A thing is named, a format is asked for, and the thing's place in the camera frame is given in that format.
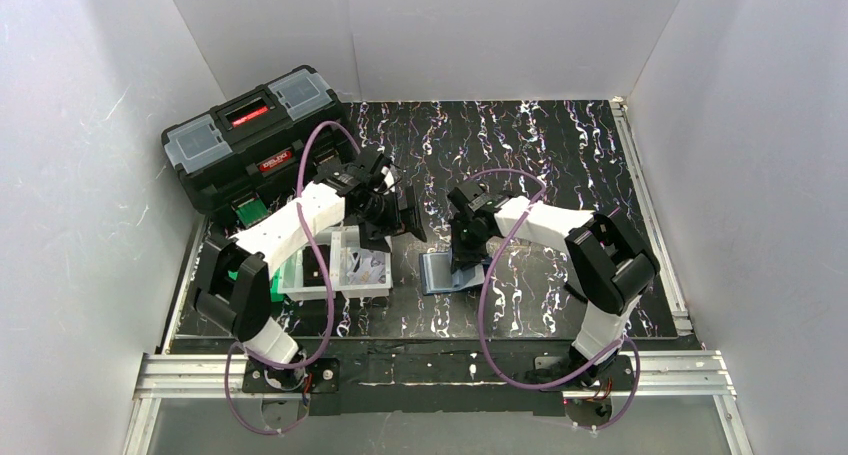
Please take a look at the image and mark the blue leather card holder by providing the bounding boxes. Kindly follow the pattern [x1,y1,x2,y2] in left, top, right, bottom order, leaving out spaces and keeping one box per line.
[419,252,492,296]

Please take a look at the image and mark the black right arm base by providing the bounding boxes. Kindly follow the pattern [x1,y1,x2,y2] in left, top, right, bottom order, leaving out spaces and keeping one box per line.
[521,354,636,395]

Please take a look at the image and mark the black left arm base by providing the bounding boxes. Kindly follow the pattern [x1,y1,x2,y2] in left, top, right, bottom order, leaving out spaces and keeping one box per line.
[242,358,340,394]

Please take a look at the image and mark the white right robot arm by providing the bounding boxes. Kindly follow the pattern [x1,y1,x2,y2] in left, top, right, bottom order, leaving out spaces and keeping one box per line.
[448,188,660,376]

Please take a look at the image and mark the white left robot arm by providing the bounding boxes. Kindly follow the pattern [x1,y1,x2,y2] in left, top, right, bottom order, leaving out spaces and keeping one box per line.
[193,178,426,370]

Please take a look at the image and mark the black chip card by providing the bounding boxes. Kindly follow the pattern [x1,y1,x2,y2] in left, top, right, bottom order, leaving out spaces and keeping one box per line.
[302,245,331,287]

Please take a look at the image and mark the white divided plastic tray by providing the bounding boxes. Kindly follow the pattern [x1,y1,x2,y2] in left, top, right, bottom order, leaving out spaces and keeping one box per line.
[280,227,393,302]

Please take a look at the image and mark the green plastic bin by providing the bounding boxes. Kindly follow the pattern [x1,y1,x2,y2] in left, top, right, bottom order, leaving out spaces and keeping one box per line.
[227,269,285,303]

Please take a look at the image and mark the black grey toolbox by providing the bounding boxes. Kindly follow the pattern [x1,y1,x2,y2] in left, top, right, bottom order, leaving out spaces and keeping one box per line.
[161,65,356,229]

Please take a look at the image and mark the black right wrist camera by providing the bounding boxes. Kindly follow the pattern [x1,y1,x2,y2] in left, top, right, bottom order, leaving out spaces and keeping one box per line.
[448,180,515,219]

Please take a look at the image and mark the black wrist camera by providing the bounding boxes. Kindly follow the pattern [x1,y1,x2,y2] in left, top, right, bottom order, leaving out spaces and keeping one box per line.
[312,146,397,197]
[448,180,515,219]

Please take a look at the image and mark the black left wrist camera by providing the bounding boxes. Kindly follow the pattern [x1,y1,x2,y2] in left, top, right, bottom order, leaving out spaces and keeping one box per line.
[312,146,397,197]

